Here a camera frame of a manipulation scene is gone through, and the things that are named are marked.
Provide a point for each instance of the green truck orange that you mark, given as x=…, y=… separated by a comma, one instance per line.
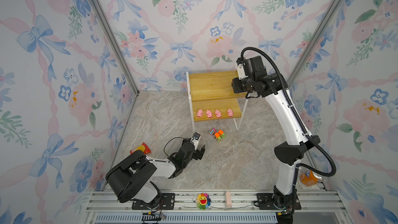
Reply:
x=221, y=133
x=218, y=136

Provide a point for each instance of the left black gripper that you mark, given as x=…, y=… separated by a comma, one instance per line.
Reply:
x=200, y=153

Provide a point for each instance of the orange drink can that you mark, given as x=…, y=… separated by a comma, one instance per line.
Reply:
x=310, y=178

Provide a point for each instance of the wooden two-tier shelf white frame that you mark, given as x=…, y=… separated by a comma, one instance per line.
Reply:
x=213, y=91

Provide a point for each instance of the green truck orange top near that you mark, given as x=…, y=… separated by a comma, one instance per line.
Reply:
x=218, y=136

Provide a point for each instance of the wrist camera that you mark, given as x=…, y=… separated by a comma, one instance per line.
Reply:
x=243, y=68
x=195, y=140

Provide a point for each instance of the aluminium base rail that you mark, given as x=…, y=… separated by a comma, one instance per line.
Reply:
x=316, y=207

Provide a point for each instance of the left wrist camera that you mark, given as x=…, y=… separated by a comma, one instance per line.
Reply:
x=195, y=140

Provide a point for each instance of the red snack packet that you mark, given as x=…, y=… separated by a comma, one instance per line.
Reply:
x=143, y=147

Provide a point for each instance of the pink eraser block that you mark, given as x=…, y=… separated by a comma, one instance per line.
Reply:
x=228, y=199

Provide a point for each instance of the pink pig toy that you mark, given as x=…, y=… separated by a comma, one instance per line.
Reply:
x=209, y=114
x=230, y=112
x=200, y=113
x=218, y=113

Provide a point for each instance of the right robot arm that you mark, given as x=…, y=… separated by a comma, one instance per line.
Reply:
x=289, y=153

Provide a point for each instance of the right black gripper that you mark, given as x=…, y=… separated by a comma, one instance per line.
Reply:
x=235, y=86

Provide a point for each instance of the colourful smiling flower plush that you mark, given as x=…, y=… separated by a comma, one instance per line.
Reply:
x=203, y=201

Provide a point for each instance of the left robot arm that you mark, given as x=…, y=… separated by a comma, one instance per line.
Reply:
x=131, y=178

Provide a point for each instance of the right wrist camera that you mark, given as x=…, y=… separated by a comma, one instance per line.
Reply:
x=243, y=68

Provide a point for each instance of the green truck orange top far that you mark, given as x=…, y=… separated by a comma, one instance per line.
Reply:
x=221, y=133

